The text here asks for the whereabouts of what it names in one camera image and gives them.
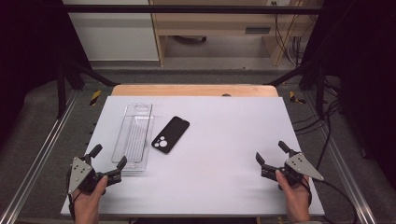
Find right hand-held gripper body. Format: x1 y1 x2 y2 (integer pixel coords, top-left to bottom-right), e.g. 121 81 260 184
261 148 325 191

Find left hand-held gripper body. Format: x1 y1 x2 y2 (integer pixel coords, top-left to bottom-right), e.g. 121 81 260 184
66 153 123 195

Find clear plastic packaging tray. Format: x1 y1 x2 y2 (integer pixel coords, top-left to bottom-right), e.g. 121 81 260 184
110 102 156 173

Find person's left hand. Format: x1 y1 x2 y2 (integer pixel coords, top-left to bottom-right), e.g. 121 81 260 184
72 175 109 224

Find person's right hand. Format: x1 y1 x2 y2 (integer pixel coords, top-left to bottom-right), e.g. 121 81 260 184
275 170 313 224

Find white table board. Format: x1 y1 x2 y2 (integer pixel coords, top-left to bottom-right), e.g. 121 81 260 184
60 95 326 217

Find yellow black tape marker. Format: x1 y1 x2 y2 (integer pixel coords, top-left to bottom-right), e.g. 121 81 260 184
89 90 103 106
289 91 307 105

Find black metal stand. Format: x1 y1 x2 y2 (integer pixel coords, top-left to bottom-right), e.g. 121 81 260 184
263 60 329 119
56 58 120 119

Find wooden table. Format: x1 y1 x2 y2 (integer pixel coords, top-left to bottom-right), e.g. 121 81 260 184
111 83 279 98

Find black curtain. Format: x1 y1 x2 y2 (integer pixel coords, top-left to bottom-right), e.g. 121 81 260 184
0 0 92 147
300 0 396 181

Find white cabinet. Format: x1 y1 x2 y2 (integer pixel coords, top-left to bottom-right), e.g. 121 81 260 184
62 0 160 62

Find light wooden desk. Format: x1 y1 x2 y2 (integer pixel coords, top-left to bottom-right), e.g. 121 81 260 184
148 0 321 67

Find aluminium floor rail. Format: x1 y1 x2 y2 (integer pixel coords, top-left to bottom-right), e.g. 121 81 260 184
0 90 79 224
302 92 378 224

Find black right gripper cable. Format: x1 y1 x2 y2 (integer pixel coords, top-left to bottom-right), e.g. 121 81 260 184
303 176 361 224

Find black floor cable bundle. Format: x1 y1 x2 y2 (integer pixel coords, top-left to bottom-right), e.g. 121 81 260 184
292 78 344 171

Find hanging desk cables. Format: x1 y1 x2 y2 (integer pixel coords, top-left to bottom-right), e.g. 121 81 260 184
270 0 316 67

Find black horizontal frame bar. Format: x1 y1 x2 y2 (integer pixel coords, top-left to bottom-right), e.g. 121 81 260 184
60 4 326 15

